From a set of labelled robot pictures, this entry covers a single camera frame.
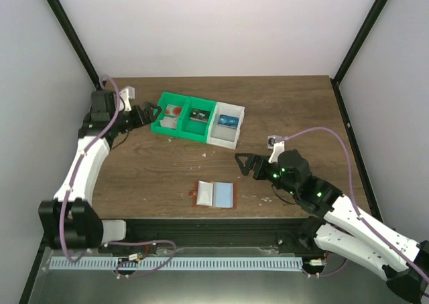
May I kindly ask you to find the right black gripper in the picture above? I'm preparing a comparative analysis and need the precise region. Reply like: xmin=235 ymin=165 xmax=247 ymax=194
xmin=235 ymin=153 xmax=298 ymax=196

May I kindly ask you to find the white red credit card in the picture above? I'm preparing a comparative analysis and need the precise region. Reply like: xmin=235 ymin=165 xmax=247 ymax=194
xmin=160 ymin=117 xmax=178 ymax=129

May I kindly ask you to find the brown leather card holder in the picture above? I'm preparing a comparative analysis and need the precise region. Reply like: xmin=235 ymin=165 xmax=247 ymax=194
xmin=189 ymin=181 xmax=237 ymax=209

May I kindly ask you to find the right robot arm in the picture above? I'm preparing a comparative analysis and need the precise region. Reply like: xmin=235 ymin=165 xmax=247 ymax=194
xmin=235 ymin=149 xmax=428 ymax=303

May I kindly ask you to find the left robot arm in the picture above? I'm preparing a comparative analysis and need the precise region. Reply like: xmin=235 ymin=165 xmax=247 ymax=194
xmin=38 ymin=87 xmax=162 ymax=253

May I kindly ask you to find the blue VIP card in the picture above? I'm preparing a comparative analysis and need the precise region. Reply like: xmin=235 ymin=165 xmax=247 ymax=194
xmin=217 ymin=115 xmax=240 ymax=129

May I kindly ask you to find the black card in bin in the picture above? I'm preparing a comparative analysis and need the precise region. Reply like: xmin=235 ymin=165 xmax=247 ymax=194
xmin=189 ymin=108 xmax=210 ymax=123

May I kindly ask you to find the left green storage bin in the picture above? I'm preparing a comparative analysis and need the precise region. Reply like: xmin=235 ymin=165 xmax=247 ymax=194
xmin=151 ymin=92 xmax=189 ymax=138

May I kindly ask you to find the green storage bin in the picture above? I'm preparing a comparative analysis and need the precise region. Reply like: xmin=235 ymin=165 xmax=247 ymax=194
xmin=177 ymin=96 xmax=216 ymax=143
xmin=151 ymin=92 xmax=189 ymax=138

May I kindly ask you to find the white storage bin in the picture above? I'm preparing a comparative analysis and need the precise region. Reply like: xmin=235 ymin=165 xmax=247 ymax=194
xmin=206 ymin=102 xmax=245 ymax=149

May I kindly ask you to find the middle green storage bin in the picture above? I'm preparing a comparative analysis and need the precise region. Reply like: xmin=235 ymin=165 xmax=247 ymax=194
xmin=177 ymin=96 xmax=216 ymax=143

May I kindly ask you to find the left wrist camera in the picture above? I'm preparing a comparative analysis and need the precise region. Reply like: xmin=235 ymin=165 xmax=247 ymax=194
xmin=119 ymin=86 xmax=135 ymax=112

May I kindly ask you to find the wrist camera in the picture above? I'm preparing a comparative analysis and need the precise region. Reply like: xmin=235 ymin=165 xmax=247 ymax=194
xmin=119 ymin=86 xmax=135 ymax=112
xmin=267 ymin=135 xmax=286 ymax=163

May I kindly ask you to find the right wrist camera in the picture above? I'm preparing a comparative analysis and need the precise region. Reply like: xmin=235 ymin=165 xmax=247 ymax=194
xmin=267 ymin=135 xmax=286 ymax=163

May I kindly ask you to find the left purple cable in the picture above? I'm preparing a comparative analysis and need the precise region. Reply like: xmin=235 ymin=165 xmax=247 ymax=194
xmin=60 ymin=74 xmax=177 ymax=278

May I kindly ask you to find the purple cable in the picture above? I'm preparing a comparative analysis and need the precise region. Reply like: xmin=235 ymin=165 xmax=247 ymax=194
xmin=60 ymin=74 xmax=177 ymax=278
xmin=281 ymin=127 xmax=429 ymax=285

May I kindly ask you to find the black aluminium frame rail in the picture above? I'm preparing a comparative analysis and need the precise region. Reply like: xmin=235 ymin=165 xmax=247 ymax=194
xmin=125 ymin=218 xmax=323 ymax=256

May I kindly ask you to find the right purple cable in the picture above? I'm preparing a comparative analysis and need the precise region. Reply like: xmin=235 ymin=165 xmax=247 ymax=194
xmin=281 ymin=127 xmax=429 ymax=285

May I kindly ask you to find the left black frame post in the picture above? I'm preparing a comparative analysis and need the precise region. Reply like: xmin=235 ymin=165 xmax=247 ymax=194
xmin=46 ymin=0 xmax=100 ymax=90

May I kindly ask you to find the black frame post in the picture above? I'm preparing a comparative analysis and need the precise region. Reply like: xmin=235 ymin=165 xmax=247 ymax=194
xmin=333 ymin=0 xmax=400 ymax=84
xmin=46 ymin=0 xmax=100 ymax=90

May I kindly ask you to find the light blue slotted cable duct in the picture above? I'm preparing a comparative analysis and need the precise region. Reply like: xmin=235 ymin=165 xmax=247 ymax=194
xmin=49 ymin=256 xmax=302 ymax=272

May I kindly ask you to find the right black frame post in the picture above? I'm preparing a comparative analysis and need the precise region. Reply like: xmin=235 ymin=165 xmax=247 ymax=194
xmin=333 ymin=0 xmax=400 ymax=84

